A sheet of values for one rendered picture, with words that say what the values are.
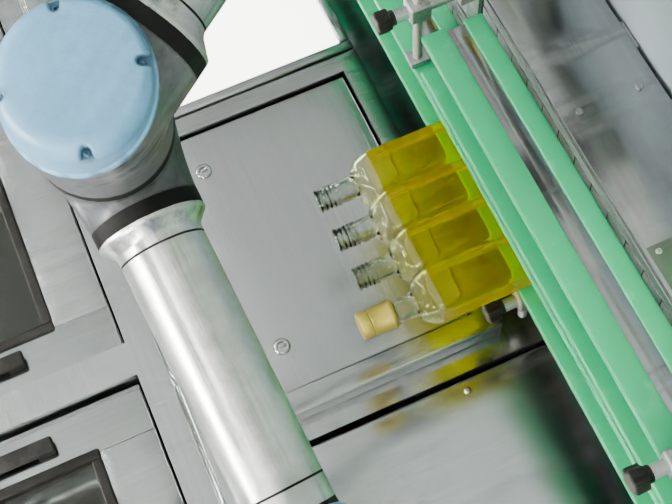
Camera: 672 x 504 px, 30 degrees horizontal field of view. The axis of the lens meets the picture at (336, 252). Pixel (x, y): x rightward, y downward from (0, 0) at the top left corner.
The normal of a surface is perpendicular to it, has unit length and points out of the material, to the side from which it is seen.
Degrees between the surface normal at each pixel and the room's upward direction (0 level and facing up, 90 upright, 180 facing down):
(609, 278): 90
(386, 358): 90
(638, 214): 90
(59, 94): 81
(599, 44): 90
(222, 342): 105
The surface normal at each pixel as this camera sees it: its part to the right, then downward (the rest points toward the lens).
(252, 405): 0.33, -0.30
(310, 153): -0.06, -0.42
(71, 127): -0.04, -0.07
